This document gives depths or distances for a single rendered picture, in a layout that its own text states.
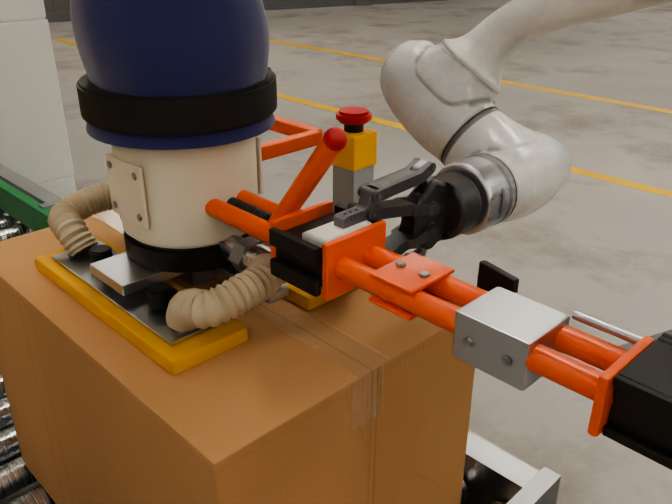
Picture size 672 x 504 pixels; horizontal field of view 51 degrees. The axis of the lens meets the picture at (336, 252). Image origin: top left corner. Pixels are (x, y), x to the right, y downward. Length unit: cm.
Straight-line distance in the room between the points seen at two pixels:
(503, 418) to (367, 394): 150
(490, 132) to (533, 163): 7
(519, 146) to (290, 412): 44
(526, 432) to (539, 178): 140
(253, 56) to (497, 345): 41
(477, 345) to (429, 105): 43
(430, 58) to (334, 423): 48
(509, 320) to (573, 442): 165
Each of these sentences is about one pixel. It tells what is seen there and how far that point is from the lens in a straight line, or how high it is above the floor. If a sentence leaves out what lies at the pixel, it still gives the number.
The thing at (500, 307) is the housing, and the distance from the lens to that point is 58.
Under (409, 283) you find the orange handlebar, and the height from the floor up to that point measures 109.
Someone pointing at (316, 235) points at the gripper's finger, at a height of 110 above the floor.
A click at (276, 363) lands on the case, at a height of 95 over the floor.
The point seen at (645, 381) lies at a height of 110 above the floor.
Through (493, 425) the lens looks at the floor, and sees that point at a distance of 221.
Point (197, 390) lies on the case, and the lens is 73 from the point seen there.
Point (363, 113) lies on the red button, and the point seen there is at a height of 104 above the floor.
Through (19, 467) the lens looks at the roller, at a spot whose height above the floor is 55.
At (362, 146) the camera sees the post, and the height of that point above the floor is 98.
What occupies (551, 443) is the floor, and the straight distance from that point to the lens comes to 219.
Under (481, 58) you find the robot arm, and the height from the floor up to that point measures 122.
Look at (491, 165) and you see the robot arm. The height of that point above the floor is 111.
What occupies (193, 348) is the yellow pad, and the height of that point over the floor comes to 97.
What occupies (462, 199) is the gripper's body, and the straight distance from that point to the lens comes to 79.
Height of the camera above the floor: 138
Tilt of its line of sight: 26 degrees down
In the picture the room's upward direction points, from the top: straight up
